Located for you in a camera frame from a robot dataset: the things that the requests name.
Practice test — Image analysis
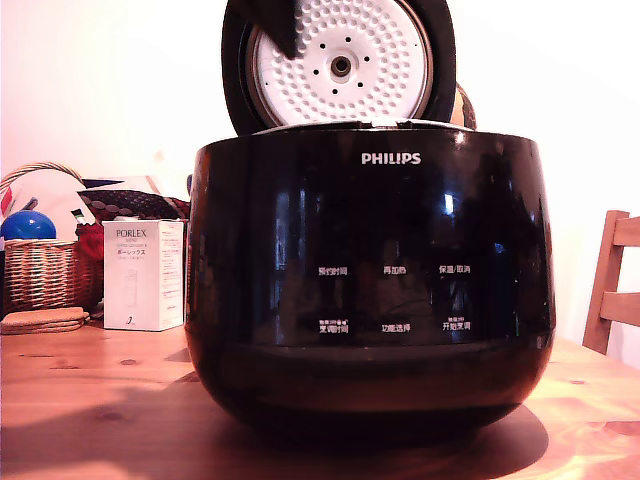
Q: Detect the black rice cooker lid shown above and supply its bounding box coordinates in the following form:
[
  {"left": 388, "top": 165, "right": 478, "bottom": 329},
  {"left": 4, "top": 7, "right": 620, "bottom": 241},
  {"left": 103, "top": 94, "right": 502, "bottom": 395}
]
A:
[{"left": 221, "top": 0, "right": 458, "bottom": 137}]

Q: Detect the black Philips rice cooker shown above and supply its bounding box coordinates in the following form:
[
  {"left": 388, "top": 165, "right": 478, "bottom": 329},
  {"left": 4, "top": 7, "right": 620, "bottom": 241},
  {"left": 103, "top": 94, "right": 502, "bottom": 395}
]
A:
[{"left": 183, "top": 119, "right": 557, "bottom": 447}]

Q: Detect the dark dotted cloth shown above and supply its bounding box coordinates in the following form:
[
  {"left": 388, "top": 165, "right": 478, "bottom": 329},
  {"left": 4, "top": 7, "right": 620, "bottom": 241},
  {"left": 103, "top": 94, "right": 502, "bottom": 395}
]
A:
[{"left": 78, "top": 187, "right": 192, "bottom": 222}]

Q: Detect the red fabric pouch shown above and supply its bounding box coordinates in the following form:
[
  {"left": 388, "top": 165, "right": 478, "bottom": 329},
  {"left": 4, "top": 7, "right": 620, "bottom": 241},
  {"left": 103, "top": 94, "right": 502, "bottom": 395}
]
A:
[{"left": 74, "top": 222, "right": 105, "bottom": 306}]

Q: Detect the white Porlex cardboard box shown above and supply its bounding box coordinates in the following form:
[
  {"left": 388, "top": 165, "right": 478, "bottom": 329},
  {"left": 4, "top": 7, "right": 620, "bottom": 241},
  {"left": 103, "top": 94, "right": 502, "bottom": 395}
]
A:
[{"left": 102, "top": 218, "right": 187, "bottom": 332}]

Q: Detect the blue ball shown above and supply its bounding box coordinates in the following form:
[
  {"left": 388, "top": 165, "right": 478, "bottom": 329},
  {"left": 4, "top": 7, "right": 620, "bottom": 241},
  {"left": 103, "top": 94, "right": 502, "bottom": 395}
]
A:
[{"left": 0, "top": 209, "right": 58, "bottom": 242}]

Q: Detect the woven wicker basket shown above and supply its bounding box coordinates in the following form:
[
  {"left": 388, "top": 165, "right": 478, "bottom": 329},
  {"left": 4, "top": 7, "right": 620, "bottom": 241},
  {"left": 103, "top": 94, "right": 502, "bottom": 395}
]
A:
[{"left": 0, "top": 161, "right": 104, "bottom": 315}]

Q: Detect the stack of cork coasters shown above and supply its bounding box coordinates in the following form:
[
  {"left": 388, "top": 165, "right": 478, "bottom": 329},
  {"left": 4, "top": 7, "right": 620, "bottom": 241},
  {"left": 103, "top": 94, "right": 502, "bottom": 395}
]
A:
[{"left": 0, "top": 306, "right": 91, "bottom": 336}]

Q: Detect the wooden chair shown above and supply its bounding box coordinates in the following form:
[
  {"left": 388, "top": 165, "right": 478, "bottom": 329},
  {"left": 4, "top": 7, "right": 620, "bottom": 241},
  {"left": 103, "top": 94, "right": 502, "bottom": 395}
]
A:
[{"left": 581, "top": 209, "right": 640, "bottom": 357}]

